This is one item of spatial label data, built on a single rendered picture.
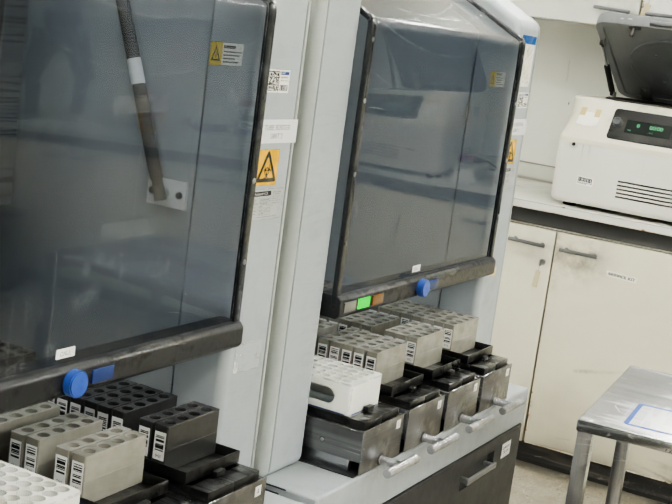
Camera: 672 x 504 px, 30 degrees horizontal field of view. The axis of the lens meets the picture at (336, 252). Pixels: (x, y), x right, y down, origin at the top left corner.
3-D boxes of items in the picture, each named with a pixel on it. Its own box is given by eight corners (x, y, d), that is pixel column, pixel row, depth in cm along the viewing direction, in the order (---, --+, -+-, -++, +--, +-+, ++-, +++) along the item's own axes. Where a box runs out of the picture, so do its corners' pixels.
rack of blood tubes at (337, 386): (187, 376, 201) (191, 339, 200) (222, 365, 210) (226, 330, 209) (347, 425, 188) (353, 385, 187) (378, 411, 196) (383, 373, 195)
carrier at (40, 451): (86, 461, 154) (91, 415, 153) (99, 466, 154) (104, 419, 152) (20, 485, 144) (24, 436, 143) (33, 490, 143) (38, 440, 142)
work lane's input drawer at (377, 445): (13, 366, 217) (18, 316, 216) (67, 353, 229) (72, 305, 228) (383, 486, 184) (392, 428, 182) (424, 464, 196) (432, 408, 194)
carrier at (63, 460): (115, 471, 153) (120, 424, 151) (128, 476, 152) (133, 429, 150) (49, 496, 142) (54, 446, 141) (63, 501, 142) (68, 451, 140)
